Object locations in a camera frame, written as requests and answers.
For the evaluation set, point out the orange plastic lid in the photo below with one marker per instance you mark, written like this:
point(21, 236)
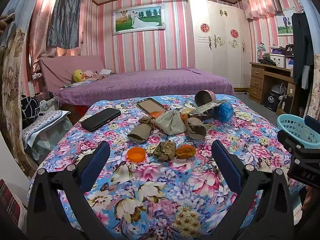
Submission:
point(136, 154)

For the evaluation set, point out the pink mug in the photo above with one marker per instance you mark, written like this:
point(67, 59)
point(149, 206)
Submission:
point(203, 98)

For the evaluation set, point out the pink covered headboard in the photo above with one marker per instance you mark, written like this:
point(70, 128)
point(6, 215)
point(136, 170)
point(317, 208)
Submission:
point(60, 67)

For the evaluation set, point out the pink shiny curtain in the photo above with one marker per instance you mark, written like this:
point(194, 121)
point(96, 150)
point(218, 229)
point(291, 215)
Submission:
point(40, 30)

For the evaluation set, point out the hanging dark clothes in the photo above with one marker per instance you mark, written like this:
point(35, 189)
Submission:
point(300, 47)

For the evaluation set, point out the purple dotted bed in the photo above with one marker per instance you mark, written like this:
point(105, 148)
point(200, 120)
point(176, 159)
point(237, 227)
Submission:
point(150, 82)

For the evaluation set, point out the black white patterned bag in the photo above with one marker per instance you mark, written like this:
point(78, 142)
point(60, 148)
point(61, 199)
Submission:
point(30, 110)

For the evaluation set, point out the floral tablecloth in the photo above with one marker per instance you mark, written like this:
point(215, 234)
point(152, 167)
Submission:
point(160, 192)

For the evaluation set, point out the yellow duck plush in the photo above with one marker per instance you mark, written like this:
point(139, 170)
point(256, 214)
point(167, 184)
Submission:
point(78, 75)

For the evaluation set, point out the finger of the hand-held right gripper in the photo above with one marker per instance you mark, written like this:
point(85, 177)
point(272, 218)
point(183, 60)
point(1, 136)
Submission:
point(312, 126)
point(287, 138)

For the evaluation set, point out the cream round lid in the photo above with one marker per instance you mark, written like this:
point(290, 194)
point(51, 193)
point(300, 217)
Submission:
point(186, 110)

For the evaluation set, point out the silver snack packet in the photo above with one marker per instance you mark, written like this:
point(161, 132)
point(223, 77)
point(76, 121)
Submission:
point(207, 108)

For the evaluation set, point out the olive cloth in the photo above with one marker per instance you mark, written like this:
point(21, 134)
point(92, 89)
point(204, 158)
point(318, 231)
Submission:
point(165, 151)

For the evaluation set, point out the white storage box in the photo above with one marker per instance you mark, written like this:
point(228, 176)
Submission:
point(277, 60)

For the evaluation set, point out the blue plastic bag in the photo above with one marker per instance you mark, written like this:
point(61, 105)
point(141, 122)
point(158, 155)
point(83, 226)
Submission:
point(225, 111)

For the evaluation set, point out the red plaid cloth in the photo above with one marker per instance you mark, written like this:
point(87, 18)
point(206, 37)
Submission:
point(10, 202)

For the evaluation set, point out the wooden desk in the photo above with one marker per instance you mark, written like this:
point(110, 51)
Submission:
point(257, 80)

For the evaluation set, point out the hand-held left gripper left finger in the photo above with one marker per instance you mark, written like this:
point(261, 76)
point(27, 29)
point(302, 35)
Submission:
point(97, 165)

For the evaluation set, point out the pile of clothes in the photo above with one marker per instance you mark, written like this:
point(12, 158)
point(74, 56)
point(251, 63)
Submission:
point(98, 73)

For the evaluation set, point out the grey hanging cloth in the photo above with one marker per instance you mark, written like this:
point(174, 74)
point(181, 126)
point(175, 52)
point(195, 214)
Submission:
point(63, 17)

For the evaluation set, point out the white power strip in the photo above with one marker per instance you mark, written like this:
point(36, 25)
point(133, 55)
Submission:
point(37, 75)

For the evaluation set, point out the desk lamp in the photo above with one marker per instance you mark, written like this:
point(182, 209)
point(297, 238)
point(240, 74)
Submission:
point(260, 48)

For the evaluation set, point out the small framed photo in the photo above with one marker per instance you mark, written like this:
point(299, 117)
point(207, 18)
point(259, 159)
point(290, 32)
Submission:
point(285, 22)

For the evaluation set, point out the beige floral curtain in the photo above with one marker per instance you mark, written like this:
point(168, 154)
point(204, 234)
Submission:
point(12, 92)
point(315, 87)

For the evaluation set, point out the pink floral window curtain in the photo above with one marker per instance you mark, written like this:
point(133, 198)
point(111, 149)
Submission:
point(261, 1)

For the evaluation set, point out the teal plastic basket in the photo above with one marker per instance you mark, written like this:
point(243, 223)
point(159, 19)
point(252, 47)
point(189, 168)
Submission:
point(292, 127)

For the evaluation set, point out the tan sock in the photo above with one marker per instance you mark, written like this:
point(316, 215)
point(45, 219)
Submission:
point(140, 133)

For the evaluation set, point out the framed wedding picture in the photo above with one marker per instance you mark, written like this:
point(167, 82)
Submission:
point(138, 20)

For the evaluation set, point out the white wardrobe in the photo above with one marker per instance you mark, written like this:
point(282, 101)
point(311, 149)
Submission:
point(220, 55)

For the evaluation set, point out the brown phone case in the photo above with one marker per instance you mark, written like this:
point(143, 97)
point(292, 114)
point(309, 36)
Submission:
point(151, 105)

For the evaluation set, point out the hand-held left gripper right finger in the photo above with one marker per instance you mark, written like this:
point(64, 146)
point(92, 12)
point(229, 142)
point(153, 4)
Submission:
point(225, 165)

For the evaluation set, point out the black paper bag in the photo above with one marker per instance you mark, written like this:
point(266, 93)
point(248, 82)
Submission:
point(272, 101)

